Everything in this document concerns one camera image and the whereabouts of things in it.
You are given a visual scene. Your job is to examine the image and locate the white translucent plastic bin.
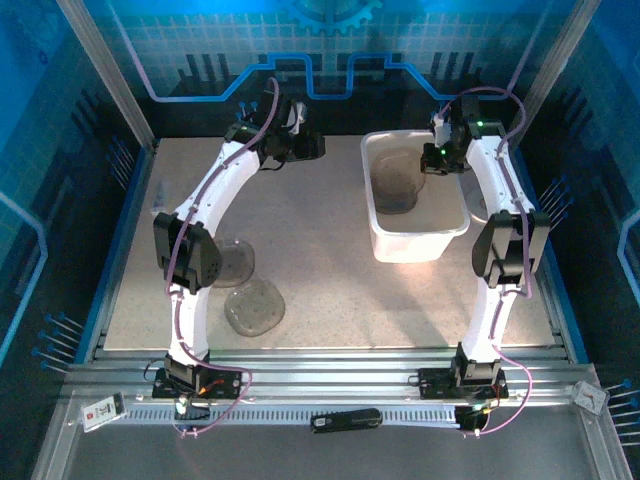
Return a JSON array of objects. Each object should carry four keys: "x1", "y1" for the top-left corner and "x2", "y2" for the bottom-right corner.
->
[{"x1": 360, "y1": 129, "x2": 472, "y2": 264}]

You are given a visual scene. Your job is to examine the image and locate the white round disc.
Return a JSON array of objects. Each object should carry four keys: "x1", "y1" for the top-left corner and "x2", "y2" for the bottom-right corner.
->
[{"x1": 469, "y1": 187, "x2": 489, "y2": 224}]

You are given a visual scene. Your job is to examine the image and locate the black oblong device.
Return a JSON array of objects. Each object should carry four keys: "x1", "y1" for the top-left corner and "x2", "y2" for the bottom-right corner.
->
[{"x1": 309, "y1": 407, "x2": 384, "y2": 435}]

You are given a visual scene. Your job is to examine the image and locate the small square clock tag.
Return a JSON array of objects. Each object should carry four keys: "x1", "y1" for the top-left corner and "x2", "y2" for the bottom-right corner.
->
[{"x1": 572, "y1": 380, "x2": 611, "y2": 414}]

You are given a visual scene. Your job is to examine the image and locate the white label card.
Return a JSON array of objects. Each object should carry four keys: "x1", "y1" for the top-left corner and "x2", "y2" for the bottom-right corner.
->
[{"x1": 80, "y1": 392, "x2": 128, "y2": 433}]

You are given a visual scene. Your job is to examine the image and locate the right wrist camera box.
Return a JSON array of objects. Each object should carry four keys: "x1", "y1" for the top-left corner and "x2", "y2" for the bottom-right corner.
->
[{"x1": 432, "y1": 94, "x2": 477, "y2": 147}]

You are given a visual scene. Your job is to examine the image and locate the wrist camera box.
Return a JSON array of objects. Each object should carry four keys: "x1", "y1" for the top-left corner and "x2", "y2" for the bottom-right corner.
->
[
  {"x1": 252, "y1": 92, "x2": 308, "y2": 135},
  {"x1": 432, "y1": 94, "x2": 477, "y2": 147}
]

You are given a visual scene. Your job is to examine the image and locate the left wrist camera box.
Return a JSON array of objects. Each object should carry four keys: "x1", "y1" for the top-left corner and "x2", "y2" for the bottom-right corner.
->
[{"x1": 252, "y1": 92, "x2": 308, "y2": 135}]

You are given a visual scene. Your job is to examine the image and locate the aluminium frame post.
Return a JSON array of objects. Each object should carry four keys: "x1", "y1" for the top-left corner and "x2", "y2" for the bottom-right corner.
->
[
  {"x1": 53, "y1": 0, "x2": 157, "y2": 151},
  {"x1": 504, "y1": 0, "x2": 604, "y2": 147}
]

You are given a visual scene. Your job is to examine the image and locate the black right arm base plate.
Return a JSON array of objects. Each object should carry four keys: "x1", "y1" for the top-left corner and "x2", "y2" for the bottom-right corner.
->
[{"x1": 417, "y1": 367, "x2": 510, "y2": 401}]

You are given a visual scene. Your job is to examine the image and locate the aluminium rail frame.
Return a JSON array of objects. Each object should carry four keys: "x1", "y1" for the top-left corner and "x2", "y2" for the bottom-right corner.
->
[{"x1": 59, "y1": 347, "x2": 609, "y2": 407}]

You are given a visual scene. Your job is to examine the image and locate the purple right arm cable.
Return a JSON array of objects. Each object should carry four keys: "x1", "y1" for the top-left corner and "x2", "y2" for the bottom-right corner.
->
[{"x1": 437, "y1": 87, "x2": 535, "y2": 440}]

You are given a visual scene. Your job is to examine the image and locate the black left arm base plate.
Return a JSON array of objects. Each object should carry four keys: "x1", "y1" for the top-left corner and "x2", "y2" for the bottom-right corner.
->
[{"x1": 151, "y1": 367, "x2": 247, "y2": 401}]

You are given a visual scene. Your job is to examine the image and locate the black cable connector box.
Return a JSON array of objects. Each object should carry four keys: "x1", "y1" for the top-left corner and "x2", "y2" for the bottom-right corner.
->
[
  {"x1": 173, "y1": 396, "x2": 211, "y2": 421},
  {"x1": 453, "y1": 404, "x2": 494, "y2": 434}
]

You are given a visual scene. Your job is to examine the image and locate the grey slotted cable duct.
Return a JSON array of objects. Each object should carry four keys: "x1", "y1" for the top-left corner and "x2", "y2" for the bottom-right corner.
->
[{"x1": 119, "y1": 403, "x2": 460, "y2": 427}]

